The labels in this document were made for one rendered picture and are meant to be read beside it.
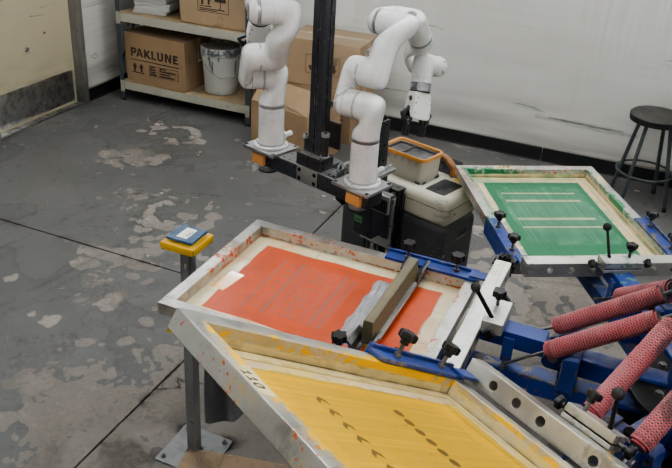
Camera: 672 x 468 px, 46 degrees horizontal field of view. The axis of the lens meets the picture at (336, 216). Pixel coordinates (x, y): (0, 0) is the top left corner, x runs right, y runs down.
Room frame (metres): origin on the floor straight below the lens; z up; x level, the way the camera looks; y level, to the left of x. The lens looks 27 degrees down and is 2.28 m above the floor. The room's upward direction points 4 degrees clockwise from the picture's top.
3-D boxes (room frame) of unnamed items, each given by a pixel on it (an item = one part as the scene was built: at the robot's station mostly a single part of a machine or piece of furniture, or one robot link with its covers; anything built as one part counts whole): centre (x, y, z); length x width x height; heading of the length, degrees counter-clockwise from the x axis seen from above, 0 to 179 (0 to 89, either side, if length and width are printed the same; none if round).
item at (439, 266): (2.18, -0.31, 0.98); 0.30 x 0.05 x 0.07; 68
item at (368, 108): (2.47, -0.07, 1.37); 0.13 x 0.10 x 0.16; 60
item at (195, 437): (2.33, 0.49, 0.48); 0.22 x 0.22 x 0.96; 68
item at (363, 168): (2.48, -0.09, 1.21); 0.16 x 0.13 x 0.15; 140
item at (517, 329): (1.80, -0.51, 1.02); 0.17 x 0.06 x 0.05; 68
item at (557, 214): (2.51, -0.84, 1.05); 1.08 x 0.61 x 0.23; 8
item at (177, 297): (2.01, 0.02, 0.97); 0.79 x 0.58 x 0.04; 68
